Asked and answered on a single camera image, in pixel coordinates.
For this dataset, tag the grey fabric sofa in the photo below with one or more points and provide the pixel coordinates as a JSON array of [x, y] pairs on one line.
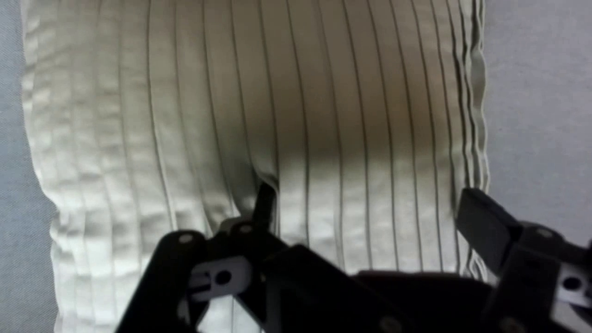
[[542, 93]]

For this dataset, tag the cream pleated cushion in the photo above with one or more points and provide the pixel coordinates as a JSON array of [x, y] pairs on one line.
[[246, 93]]

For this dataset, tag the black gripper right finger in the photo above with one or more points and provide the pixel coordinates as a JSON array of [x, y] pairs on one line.
[[542, 278]]

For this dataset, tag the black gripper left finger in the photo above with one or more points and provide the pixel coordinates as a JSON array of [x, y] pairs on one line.
[[177, 284]]

